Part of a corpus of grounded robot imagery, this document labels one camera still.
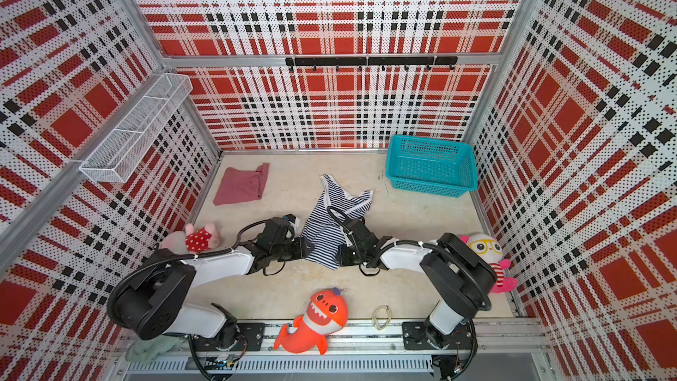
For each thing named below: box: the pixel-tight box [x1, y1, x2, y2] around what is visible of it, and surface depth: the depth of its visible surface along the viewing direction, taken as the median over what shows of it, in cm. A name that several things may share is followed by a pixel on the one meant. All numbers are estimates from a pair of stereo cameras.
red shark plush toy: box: [274, 286, 350, 356], surface depth 72 cm
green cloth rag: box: [125, 333, 188, 365], surface depth 72 cm
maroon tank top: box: [213, 163, 270, 206], surface depth 107 cm
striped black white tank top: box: [299, 173, 373, 270], surface depth 97 cm
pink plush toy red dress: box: [160, 223, 220, 255], surface depth 90 cm
